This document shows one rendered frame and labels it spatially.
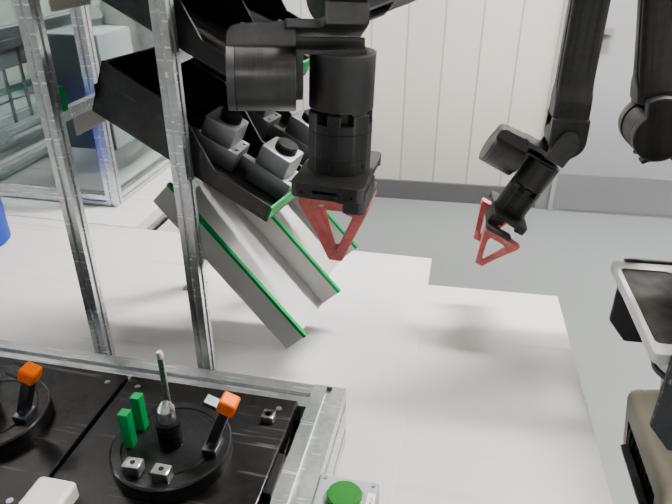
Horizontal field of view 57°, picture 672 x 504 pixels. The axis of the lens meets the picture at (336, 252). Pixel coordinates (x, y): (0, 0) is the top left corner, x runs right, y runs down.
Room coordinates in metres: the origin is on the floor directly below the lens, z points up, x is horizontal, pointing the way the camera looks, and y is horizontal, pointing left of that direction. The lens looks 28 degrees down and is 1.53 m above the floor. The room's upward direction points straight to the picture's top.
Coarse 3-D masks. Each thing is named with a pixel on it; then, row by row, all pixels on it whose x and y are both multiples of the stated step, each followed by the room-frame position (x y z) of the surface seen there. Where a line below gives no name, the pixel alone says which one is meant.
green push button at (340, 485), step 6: (330, 486) 0.48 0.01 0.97; (336, 486) 0.48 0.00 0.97; (342, 486) 0.48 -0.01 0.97; (348, 486) 0.48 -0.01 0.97; (354, 486) 0.48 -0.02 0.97; (330, 492) 0.47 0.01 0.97; (336, 492) 0.47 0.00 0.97; (342, 492) 0.47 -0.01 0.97; (348, 492) 0.47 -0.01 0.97; (354, 492) 0.47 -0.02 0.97; (360, 492) 0.47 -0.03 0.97; (330, 498) 0.46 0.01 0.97; (336, 498) 0.46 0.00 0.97; (342, 498) 0.46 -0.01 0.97; (348, 498) 0.46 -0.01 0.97; (354, 498) 0.46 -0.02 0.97; (360, 498) 0.46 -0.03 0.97
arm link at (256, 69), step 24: (336, 0) 0.52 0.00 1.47; (360, 0) 0.52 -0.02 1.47; (240, 24) 0.53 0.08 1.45; (264, 24) 0.53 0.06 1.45; (288, 24) 0.52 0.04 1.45; (312, 24) 0.53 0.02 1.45; (336, 24) 0.51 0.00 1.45; (360, 24) 0.51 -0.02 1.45; (240, 48) 0.52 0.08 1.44; (264, 48) 0.52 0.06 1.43; (288, 48) 0.52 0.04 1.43; (240, 72) 0.50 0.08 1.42; (264, 72) 0.51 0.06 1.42; (288, 72) 0.51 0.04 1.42; (240, 96) 0.50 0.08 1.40; (264, 96) 0.51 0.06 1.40; (288, 96) 0.51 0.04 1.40
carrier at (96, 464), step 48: (144, 384) 0.65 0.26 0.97; (96, 432) 0.56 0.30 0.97; (144, 432) 0.54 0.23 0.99; (192, 432) 0.54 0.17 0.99; (240, 432) 0.56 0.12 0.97; (288, 432) 0.57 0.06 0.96; (48, 480) 0.47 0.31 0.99; (96, 480) 0.49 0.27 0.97; (144, 480) 0.47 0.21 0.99; (192, 480) 0.47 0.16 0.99; (240, 480) 0.49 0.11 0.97
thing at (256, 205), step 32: (128, 64) 0.84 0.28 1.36; (192, 64) 0.89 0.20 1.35; (96, 96) 0.80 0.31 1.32; (128, 96) 0.78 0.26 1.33; (160, 96) 0.77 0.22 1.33; (192, 96) 0.90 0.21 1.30; (224, 96) 0.87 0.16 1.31; (128, 128) 0.78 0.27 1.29; (160, 128) 0.76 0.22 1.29; (192, 160) 0.75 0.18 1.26; (224, 192) 0.73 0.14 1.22; (256, 192) 0.76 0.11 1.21; (288, 192) 0.75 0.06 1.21
